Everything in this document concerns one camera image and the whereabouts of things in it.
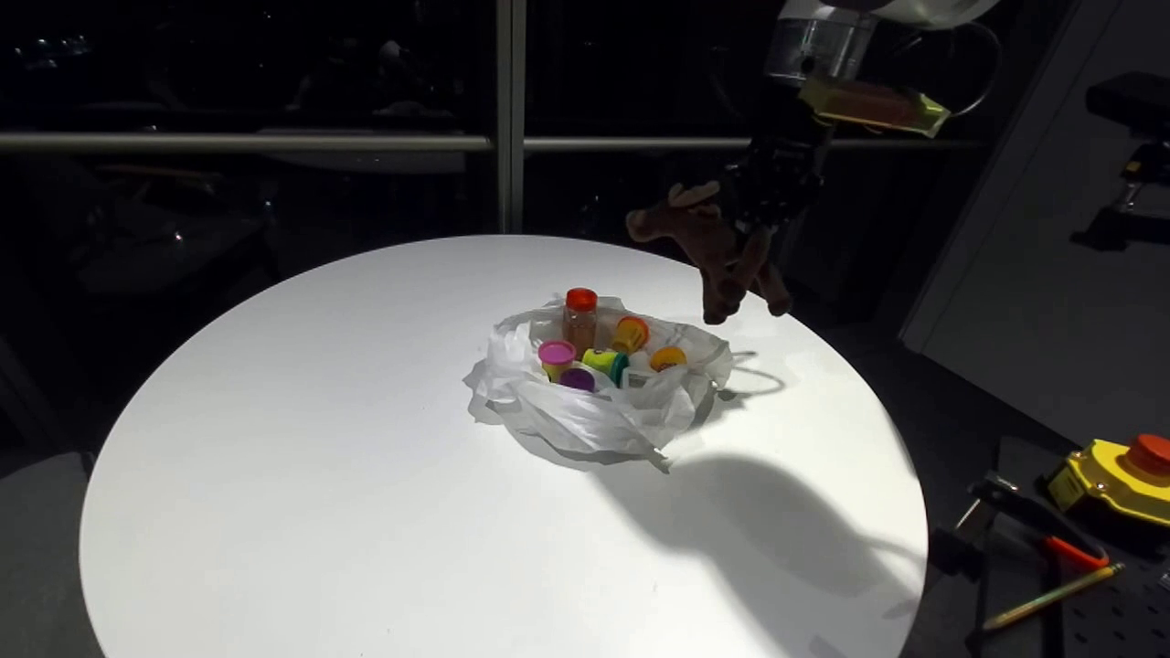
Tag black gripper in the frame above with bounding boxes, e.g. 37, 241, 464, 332
726, 106, 835, 239

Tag brown plush moose toy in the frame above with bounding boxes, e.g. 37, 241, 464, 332
623, 178, 797, 327

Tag red lid spice jar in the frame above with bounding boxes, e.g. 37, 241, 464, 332
558, 285, 602, 350

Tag pink lid toy cup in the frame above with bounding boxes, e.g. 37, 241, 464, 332
535, 336, 581, 378

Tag white plastic bag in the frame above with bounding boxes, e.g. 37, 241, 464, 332
459, 303, 788, 474

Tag green teal toy cup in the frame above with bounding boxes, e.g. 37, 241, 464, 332
579, 349, 634, 385

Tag grey slanted panel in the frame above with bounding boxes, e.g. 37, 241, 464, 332
901, 0, 1170, 448

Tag yellow emergency stop button box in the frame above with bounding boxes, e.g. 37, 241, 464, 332
1048, 431, 1170, 530

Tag yellow pencil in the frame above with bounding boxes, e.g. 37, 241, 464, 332
976, 558, 1127, 637

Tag grey window frame post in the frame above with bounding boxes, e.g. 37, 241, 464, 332
494, 0, 529, 233

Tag black clamp mount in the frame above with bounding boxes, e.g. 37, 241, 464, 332
1072, 71, 1170, 251

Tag red black handled pliers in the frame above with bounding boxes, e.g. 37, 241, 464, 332
970, 472, 1115, 576

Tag grey horizontal window rail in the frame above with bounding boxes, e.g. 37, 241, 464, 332
0, 129, 759, 158

